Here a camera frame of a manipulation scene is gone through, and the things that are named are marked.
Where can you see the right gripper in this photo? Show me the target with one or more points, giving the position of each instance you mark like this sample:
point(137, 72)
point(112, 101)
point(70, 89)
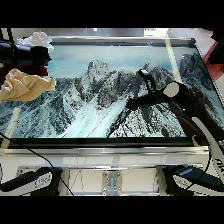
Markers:
point(136, 103)

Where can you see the dark red garment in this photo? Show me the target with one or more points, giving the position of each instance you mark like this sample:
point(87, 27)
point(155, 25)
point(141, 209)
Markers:
point(31, 70)

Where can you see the white garment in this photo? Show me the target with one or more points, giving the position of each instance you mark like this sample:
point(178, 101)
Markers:
point(37, 40)

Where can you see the silver frame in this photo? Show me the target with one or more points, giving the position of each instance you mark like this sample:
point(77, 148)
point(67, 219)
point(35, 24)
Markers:
point(111, 181)

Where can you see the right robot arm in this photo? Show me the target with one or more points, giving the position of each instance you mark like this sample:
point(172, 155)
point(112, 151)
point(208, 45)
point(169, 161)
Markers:
point(186, 96)

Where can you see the beige garment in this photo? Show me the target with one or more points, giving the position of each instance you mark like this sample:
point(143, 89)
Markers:
point(23, 86)

